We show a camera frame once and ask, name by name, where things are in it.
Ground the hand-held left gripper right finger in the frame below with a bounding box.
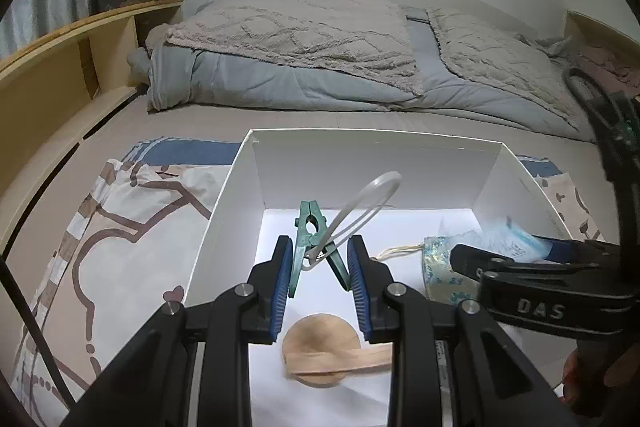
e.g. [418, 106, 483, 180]
[347, 234, 586, 427]

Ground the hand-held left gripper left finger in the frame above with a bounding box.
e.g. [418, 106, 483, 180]
[60, 234, 296, 427]

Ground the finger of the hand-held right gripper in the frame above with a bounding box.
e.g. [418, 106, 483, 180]
[449, 238, 626, 280]
[477, 271, 640, 338]

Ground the round wooden disc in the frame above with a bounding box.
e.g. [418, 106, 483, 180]
[281, 314, 362, 389]

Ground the blue and white sachet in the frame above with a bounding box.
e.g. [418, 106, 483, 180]
[439, 216, 553, 264]

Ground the wooden strip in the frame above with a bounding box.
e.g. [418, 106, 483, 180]
[282, 343, 396, 375]

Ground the green clothespin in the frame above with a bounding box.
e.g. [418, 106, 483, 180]
[289, 201, 351, 299]

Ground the clear plastic loop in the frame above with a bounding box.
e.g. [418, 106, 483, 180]
[302, 171, 403, 269]

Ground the white cardboard box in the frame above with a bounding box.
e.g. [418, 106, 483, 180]
[182, 128, 576, 427]

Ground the person's right hand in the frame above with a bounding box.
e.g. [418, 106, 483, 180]
[560, 347, 640, 418]

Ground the pink cloth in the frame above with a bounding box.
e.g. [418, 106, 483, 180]
[580, 44, 640, 90]

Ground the wooden board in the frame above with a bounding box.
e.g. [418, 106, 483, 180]
[565, 11, 640, 58]

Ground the beige bed sheet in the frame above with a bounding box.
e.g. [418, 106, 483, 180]
[0, 92, 616, 308]

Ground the grey quilt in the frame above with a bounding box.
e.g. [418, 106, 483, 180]
[127, 9, 601, 142]

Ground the wooden bedside shelf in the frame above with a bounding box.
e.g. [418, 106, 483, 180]
[0, 0, 183, 248]

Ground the floral drawstring pouch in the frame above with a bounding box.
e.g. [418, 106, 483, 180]
[375, 234, 482, 306]

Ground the black cable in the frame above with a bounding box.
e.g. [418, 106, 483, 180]
[0, 257, 76, 408]

